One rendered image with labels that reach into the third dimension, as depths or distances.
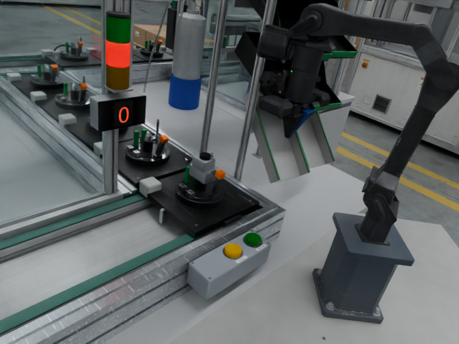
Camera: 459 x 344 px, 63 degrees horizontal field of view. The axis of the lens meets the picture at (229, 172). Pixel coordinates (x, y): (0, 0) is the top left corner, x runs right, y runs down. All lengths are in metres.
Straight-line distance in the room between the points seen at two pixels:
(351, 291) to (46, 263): 0.68
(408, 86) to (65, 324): 4.63
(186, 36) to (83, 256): 1.20
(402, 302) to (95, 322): 0.74
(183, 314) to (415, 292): 0.62
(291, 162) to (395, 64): 3.92
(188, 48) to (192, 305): 1.26
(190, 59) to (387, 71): 3.53
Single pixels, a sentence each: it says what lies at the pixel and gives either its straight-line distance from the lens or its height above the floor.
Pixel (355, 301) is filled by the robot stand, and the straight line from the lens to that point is 0.96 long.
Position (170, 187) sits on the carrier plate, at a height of 0.97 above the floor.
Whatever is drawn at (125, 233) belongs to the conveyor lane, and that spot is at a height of 0.92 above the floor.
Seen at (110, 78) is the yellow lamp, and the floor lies 1.28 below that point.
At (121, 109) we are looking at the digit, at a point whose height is 1.22.
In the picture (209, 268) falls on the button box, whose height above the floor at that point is 0.96.
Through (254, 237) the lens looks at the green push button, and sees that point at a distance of 0.94.
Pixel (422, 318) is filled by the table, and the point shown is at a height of 0.86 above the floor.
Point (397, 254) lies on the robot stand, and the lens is 0.90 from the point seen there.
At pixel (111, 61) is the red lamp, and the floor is 1.32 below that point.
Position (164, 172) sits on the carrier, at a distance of 1.14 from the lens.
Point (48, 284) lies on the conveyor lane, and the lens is 0.89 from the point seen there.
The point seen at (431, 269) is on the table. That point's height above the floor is 0.86.
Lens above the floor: 1.55
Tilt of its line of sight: 29 degrees down
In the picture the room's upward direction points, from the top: 10 degrees clockwise
